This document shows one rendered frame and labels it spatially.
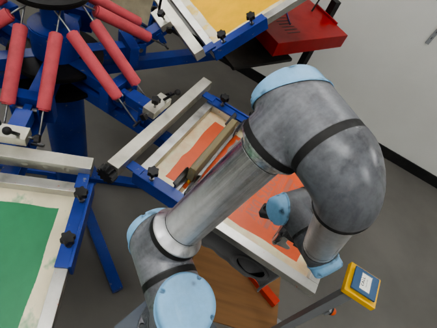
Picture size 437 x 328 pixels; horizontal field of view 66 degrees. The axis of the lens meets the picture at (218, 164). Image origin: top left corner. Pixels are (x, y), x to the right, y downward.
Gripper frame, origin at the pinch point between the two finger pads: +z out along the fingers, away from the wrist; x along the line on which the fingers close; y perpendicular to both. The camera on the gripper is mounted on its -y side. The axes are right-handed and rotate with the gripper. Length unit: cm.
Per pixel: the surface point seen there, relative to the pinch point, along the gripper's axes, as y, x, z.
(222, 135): -37.6, 32.7, 2.4
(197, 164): -37.7, 12.4, 2.4
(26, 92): -107, -2, 1
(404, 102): 54, 227, 53
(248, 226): -9.0, 8.2, 13.8
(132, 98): -78, 25, 3
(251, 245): -4.7, -0.1, 10.4
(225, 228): -16.0, 0.0, 10.1
